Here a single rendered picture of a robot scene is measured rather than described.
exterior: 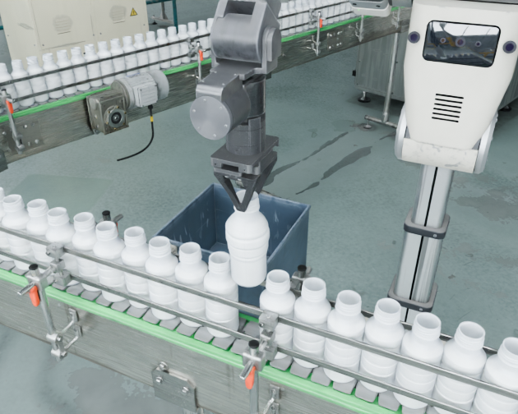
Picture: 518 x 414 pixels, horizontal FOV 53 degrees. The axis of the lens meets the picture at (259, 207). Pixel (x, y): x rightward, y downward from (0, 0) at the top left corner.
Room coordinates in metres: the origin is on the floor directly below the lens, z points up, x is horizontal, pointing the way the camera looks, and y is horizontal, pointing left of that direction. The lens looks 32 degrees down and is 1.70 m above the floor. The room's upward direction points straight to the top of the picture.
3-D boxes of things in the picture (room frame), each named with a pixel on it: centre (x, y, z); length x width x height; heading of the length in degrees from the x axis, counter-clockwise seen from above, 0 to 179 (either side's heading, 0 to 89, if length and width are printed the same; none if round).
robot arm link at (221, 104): (0.65, 0.03, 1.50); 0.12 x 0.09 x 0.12; 155
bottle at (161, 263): (0.76, 0.18, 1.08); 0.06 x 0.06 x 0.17
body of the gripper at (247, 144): (0.69, 0.02, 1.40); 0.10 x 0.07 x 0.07; 155
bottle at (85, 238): (0.84, 0.34, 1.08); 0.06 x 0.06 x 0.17
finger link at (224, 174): (0.68, 0.02, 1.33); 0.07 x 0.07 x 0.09; 65
